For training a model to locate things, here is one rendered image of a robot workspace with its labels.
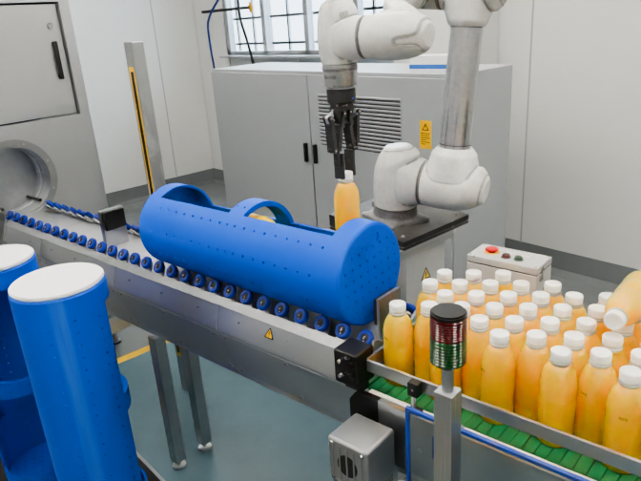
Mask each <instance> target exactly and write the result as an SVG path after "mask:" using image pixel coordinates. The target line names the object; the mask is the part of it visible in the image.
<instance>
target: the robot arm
mask: <svg viewBox="0 0 641 481"><path fill-rule="evenodd" d="M506 1H507V0H384V1H383V10H381V11H380V12H378V13H374V14H369V15H358V10H357V8H356V6H355V4H354V3H353V1H352V0H326V1H324V2H323V3H322V4H321V5H320V9H319V15H318V28H317V36H318V48H319V54H320V59H321V64H322V67H321V68H322V78H323V86H324V87H328V88H327V89H326V95H327V102H328V103H329V104H330V110H329V115H324V116H323V117H322V119H323V122H324V125H325V134H326V144H327V152H328V153H330V154H333V155H334V166H335V178H338V179H345V170H349V171H352V172H353V176H355V175H356V167H355V150H358V148H359V147H357V146H359V145H360V115H361V109H356V108H354V104H353V102H355V101H356V87H353V86H355V85H357V84H358V64H357V63H358V60H361V59H375V60H403V59H410V58H414V57H417V56H419V55H422V54H424V53H425V52H427V51H428V50H429V49H430V47H431V46H432V44H433V42H434V38H435V28H434V25H433V23H432V21H431V20H430V18H429V17H427V16H426V15H424V14H422V13H420V12H419V11H418V9H422V10H444V11H445V17H446V22H447V24H448V26H450V30H449V40H448V51H447V61H446V72H445V92H444V104H443V114H442V125H441V135H440V145H438V146H437V147H436V148H434V150H433V151H432V152H431V156H430V158H429V160H427V159H425V158H423V157H420V152H419V151H418V149H417V148H416V147H414V146H412V145H411V144H409V143H405V142H397V143H391V144H388V145H386V146H385V147H384V148H383V150H382V151H381V153H380V154H379V156H378V159H377V162H376V166H375V172H374V187H373V189H374V200H373V201H372V206H373V207H374V210H370V211H365V212H362V217H363V218H365V219H368V220H375V221H380V222H383V223H385V224H386V225H388V226H389V227H390V228H391V229H392V231H396V230H398V229H401V228H404V227H407V226H411V225H415V224H418V223H423V222H429V217H428V216H426V215H423V214H421V213H419V212H418V209H417V205H418V204H421V205H426V206H429V207H433V208H439V209H445V210H455V211H460V210H467V209H472V208H474V207H477V206H480V205H482V204H484V202H485V201H486V198H487V195H488V192H489V188H490V178H489V175H488V172H487V171H486V169H485V168H484V167H480V166H479V161H478V155H477V153H476V152H475V150H474V149H473V148H472V147H470V142H471V134H472V125H473V117H474V107H475V98H476V90H477V80H478V74H479V66H480V57H481V48H482V39H483V27H485V26H486V24H487V23H488V21H489V18H490V16H491V14H492V13H493V12H494V11H497V10H499V9H500V8H501V7H503V6H504V4H505V2H506ZM337 124H340V125H337ZM342 133H344V138H345V144H346V149H344V153H342V152H341V148H342ZM355 140H356V141H355ZM344 163H345V167H344Z"/></svg>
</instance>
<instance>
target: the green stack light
mask: <svg viewBox="0 0 641 481"><path fill-rule="evenodd" d="M466 352H467V338H466V339H465V340H464V341H463V342H461V343H459V344H455V345H444V344H440V343H437V342H435V341H434V340H432V339H431V338H430V336H429V360H430V363H431V364H432V365H434V366H435V367H437V368H440V369H445V370H454V369H459V368H461V367H463V366H464V365H465V364H466Z"/></svg>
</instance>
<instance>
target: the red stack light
mask: <svg viewBox="0 0 641 481"><path fill-rule="evenodd" d="M429 336H430V338H431V339H432V340H434V341H435V342H437V343H440V344H444V345H455V344H459V343H461V342H463V341H464V340H465V339H466V338H467V317H466V318H465V319H463V320H462V321H460V322H457V323H452V324H448V323H441V322H438V321H436V320H434V319H433V318H432V317H431V316H430V315H429Z"/></svg>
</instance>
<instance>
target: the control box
mask: <svg viewBox="0 0 641 481"><path fill-rule="evenodd" d="M488 246H495V245H490V244H485V243H483V244H482V245H480V246H479V247H477V248H476V249H474V250H473V251H471V252H470V253H468V254H467V270H468V269H478V270H480V271H481V272H482V277H481V279H482V282H483V281H484V280H494V279H495V272H496V271H497V270H500V269H505V270H508V271H510V272H511V283H512V284H513V282H514V281H516V280H525V281H528V282H529V291H530V292H529V294H530V295H531V297H532V293H533V292H535V291H543V290H544V289H545V288H544V285H545V281H550V270H551V259H552V257H549V256H544V255H539V254H534V253H529V252H525V251H520V250H514V249H509V248H504V247H500V246H496V247H498V248H499V250H498V251H496V252H495V253H488V251H486V247H488ZM508 251H510V252H511V253H510V252H508ZM512 252H513V253H512ZM514 252H515V254H514ZM503 253H509V254H510V258H503V257H502V254H503ZM517 253H518V254H519V255H520V254H521V255H520V256H522V257H523V259H522V260H521V261H516V260H514V257H515V256H516V255H518V254H517ZM528 255H530V256H528Z"/></svg>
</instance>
